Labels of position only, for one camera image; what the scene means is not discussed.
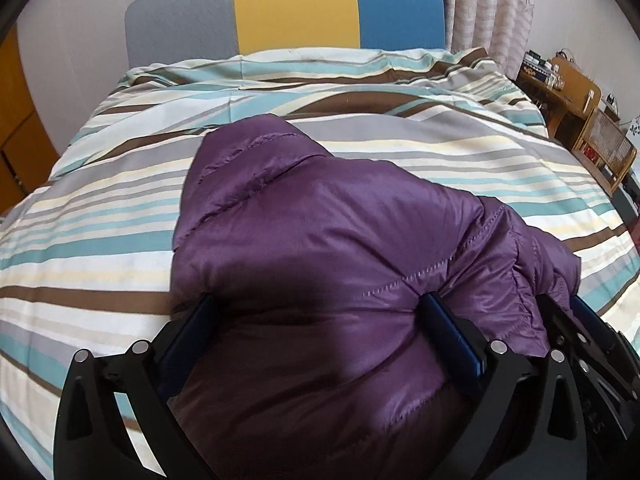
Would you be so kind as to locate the purple quilted down jacket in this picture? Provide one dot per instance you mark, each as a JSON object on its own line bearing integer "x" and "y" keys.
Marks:
{"x": 313, "y": 266}

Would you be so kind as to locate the white patterned curtain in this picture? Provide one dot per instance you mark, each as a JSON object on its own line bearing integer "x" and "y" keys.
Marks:
{"x": 501, "y": 27}

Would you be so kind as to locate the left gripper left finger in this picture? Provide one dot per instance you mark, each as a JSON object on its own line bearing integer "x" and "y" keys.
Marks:
{"x": 152, "y": 372}

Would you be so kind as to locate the wooden desk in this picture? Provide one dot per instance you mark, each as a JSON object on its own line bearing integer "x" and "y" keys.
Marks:
{"x": 565, "y": 96}

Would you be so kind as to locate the wooden wardrobe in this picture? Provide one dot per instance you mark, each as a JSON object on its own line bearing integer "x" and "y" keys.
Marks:
{"x": 27, "y": 154}

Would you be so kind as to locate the striped bed duvet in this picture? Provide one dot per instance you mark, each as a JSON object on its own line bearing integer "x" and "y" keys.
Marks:
{"x": 85, "y": 258}

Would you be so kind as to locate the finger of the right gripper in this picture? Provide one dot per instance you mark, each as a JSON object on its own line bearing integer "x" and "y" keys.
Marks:
{"x": 581, "y": 310}

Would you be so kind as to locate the grey yellow blue headboard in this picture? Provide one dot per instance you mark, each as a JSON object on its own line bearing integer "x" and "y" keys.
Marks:
{"x": 169, "y": 31}

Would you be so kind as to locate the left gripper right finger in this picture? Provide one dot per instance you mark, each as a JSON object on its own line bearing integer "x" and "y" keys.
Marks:
{"x": 487, "y": 370}

